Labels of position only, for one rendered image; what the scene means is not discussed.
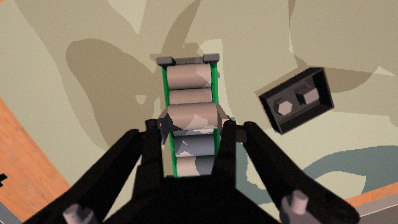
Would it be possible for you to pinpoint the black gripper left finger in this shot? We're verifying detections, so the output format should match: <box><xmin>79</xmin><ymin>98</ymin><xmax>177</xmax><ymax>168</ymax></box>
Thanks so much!
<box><xmin>22</xmin><ymin>107</ymin><xmax>170</xmax><ymax>224</ymax></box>

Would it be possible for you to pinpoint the dark grey open tray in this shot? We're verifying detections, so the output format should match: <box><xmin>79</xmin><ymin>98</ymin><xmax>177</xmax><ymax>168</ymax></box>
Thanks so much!
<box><xmin>259</xmin><ymin>67</ymin><xmax>334</xmax><ymax>135</ymax></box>

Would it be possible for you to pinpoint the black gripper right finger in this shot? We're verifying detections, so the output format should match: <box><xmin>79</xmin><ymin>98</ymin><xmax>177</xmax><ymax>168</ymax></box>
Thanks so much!
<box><xmin>200</xmin><ymin>104</ymin><xmax>361</xmax><ymax>224</ymax></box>

